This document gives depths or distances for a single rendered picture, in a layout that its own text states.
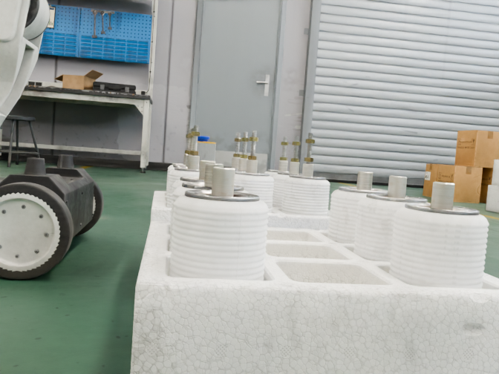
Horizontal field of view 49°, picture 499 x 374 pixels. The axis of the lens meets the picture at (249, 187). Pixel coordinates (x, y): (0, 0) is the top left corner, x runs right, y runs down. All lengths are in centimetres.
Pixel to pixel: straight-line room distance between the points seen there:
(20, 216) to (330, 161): 542
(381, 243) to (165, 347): 31
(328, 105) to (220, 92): 125
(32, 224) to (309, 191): 57
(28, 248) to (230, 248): 76
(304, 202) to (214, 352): 63
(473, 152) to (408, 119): 204
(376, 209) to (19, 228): 77
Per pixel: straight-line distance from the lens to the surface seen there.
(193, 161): 109
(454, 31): 711
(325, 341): 52
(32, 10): 145
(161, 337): 50
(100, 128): 626
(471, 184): 483
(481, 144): 486
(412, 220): 58
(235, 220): 51
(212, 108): 623
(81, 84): 580
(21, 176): 126
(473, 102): 713
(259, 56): 636
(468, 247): 59
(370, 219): 69
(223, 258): 51
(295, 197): 110
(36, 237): 121
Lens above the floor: 30
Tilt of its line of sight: 4 degrees down
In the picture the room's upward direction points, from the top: 4 degrees clockwise
